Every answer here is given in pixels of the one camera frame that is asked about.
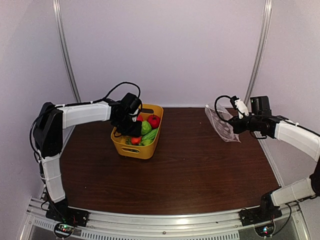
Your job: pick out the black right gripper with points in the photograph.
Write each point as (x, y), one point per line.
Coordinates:
(237, 128)

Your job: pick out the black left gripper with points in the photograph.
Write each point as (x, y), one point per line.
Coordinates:
(135, 132)

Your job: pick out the green toy grape bunch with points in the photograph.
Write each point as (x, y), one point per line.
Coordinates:
(128, 141)

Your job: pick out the orange toy carrot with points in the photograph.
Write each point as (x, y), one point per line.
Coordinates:
(136, 140)

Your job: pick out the green toy apple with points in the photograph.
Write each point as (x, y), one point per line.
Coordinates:
(145, 128)

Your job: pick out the red toy tomato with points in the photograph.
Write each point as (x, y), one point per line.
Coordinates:
(154, 121)

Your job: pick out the clear zip top bag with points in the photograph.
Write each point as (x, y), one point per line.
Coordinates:
(223, 129)

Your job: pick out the green toy guava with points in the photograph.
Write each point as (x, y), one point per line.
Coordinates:
(146, 142)

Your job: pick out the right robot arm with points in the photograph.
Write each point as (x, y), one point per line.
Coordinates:
(294, 149)

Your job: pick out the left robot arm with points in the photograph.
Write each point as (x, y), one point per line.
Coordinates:
(53, 119)

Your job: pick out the magenta toy fruit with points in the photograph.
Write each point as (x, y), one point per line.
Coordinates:
(140, 118)

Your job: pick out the green toy bitter gourd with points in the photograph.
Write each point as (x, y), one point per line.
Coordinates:
(151, 135)

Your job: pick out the yellow plastic basket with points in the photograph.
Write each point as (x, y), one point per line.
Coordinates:
(144, 146)

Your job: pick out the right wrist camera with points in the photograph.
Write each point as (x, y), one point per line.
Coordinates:
(240, 107)

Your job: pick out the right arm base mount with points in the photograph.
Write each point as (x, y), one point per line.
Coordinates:
(263, 217)

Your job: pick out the right aluminium frame post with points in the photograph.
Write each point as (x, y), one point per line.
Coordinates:
(264, 31)

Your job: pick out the aluminium frame post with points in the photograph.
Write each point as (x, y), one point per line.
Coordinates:
(64, 49)
(264, 31)

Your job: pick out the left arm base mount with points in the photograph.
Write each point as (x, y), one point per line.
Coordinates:
(66, 218)

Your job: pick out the front aluminium rail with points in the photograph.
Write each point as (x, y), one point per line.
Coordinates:
(224, 225)

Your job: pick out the left aluminium frame post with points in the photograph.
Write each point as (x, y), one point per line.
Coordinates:
(64, 49)

